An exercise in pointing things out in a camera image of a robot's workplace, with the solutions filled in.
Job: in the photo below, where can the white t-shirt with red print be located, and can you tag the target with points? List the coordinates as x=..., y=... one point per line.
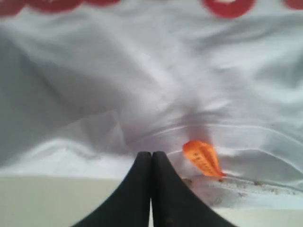
x=215, y=84

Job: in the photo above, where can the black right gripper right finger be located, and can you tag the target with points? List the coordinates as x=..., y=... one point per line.
x=173, y=203

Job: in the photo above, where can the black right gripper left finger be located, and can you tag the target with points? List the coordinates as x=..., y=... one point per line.
x=129, y=204

